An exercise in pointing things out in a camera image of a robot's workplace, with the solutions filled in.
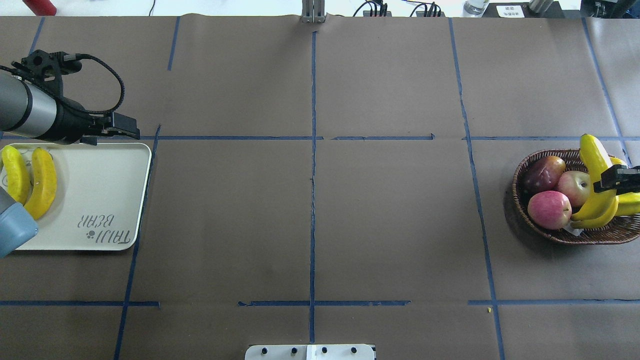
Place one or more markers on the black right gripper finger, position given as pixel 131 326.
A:
pixel 620 175
pixel 620 188

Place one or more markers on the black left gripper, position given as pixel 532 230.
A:
pixel 69 123

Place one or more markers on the yellow banana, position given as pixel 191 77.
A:
pixel 45 183
pixel 595 157
pixel 600 208

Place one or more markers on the yellow banana front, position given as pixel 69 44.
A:
pixel 45 183

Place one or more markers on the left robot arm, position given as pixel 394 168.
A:
pixel 28 110

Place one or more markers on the brown wicker basket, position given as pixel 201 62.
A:
pixel 620 230

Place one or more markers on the yellow lemon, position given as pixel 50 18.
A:
pixel 618 163

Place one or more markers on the pale pink apple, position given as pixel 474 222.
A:
pixel 576 185

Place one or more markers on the white bear print tray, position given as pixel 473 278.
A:
pixel 100 194

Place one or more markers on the dark red mango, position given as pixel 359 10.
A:
pixel 543 175

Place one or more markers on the red cylinder bottle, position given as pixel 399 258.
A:
pixel 41 7

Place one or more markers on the clear water bottle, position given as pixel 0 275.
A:
pixel 475 8

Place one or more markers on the black power strip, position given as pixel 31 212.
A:
pixel 403 9

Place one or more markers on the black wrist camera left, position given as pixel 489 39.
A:
pixel 46 69

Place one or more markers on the aluminium frame post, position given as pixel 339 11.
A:
pixel 313 11

